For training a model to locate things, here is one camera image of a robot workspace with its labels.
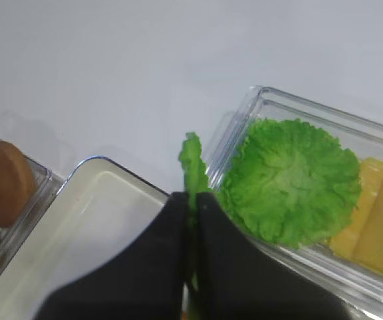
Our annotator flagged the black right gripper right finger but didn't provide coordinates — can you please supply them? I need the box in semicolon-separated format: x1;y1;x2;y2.
196;193;350;319

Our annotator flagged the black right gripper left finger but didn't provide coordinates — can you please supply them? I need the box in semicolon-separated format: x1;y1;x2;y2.
35;192;188;319

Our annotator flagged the green lettuce leaf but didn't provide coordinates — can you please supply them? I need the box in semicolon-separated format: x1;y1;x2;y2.
178;132;210;319
218;119;362;248

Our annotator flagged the clear lettuce and cheese box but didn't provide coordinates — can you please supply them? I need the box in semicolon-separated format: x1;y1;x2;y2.
204;86;383;319

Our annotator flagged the white rectangular serving tray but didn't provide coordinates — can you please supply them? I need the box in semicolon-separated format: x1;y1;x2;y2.
0;157;170;319

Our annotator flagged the clear bun container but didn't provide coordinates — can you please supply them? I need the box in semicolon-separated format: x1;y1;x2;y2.
0;139;63;275

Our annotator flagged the plain brown bun half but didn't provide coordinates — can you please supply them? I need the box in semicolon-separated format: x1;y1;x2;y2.
0;140;37;228

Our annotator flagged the flat orange cheese slice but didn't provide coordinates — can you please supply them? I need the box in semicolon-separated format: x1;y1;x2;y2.
330;157;383;259

